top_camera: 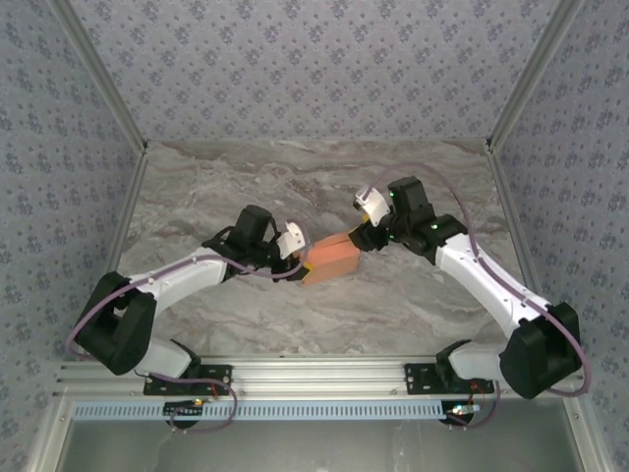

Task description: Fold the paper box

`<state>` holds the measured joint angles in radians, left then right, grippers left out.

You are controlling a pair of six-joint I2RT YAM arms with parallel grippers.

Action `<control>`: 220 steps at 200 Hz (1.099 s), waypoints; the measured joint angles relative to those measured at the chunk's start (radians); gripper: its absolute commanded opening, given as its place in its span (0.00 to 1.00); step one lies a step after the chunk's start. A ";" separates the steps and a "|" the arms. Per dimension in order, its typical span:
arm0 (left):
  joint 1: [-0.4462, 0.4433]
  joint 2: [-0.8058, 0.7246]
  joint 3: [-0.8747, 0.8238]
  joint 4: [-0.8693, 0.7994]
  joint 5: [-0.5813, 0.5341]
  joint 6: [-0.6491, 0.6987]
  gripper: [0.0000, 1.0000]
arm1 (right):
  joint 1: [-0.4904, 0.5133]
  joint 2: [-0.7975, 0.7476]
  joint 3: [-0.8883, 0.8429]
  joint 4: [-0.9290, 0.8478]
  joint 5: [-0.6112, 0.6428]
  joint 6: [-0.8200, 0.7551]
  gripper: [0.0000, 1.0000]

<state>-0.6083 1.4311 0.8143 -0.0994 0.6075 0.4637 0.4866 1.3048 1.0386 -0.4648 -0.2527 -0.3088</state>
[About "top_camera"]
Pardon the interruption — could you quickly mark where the small black circuit board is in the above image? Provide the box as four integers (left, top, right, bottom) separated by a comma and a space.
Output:
444, 402, 481, 424
164, 400, 205, 419

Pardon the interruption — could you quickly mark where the salmon orange paper box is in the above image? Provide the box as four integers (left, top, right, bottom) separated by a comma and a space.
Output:
299, 232, 363, 289

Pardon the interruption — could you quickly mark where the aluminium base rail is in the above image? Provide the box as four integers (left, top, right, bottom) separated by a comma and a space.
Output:
53, 356, 589, 397

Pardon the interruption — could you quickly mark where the aluminium frame post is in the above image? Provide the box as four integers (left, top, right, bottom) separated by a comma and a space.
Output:
485, 0, 589, 151
48, 0, 149, 151

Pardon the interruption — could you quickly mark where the slotted pale blue cable duct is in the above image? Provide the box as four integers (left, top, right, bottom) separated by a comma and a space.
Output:
73, 400, 451, 422

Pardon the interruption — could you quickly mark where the aluminium table side rail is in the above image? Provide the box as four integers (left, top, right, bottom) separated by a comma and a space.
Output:
76, 145, 151, 363
488, 145, 561, 360

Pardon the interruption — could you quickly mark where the grey metal sheet panel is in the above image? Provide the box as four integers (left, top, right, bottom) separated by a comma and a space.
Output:
29, 397, 605, 472

